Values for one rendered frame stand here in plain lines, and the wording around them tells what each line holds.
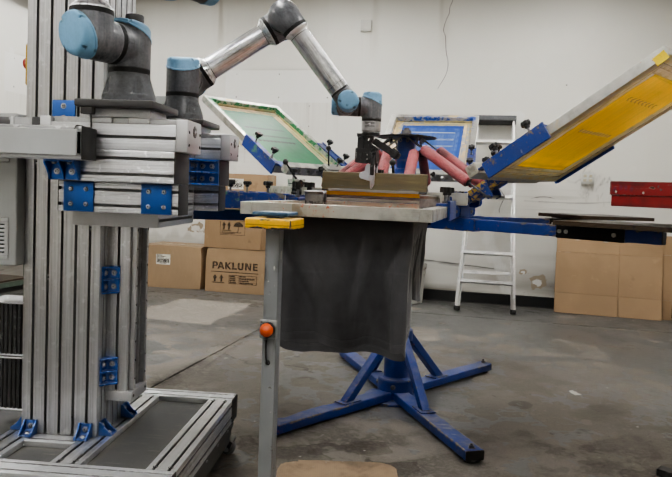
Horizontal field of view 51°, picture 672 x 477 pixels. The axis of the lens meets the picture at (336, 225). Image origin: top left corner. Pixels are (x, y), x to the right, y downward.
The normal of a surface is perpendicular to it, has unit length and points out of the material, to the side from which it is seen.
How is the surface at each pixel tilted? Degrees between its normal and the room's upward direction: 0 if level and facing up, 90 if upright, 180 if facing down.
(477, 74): 90
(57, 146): 90
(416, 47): 90
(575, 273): 78
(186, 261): 89
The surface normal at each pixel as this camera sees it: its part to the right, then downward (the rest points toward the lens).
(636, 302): -0.21, -0.26
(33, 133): -0.09, 0.05
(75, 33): -0.51, 0.16
